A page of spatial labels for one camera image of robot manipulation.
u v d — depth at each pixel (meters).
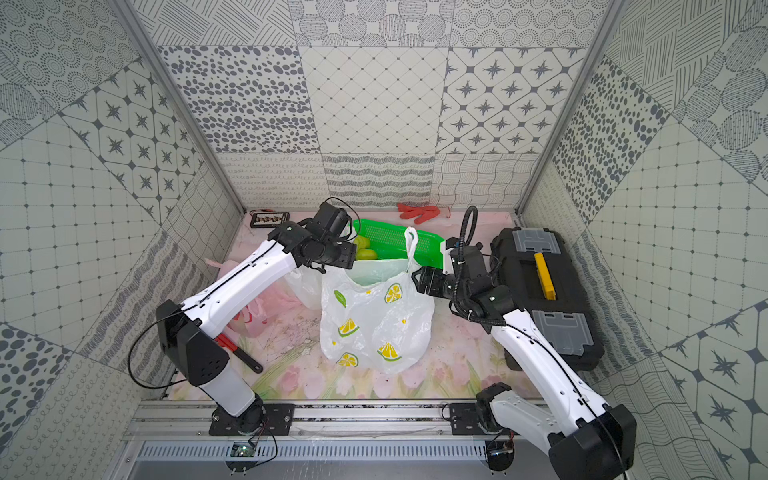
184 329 0.43
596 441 0.37
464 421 0.74
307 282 0.81
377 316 0.75
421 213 1.20
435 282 0.66
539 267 0.79
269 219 1.17
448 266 0.68
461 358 0.84
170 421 0.75
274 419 0.74
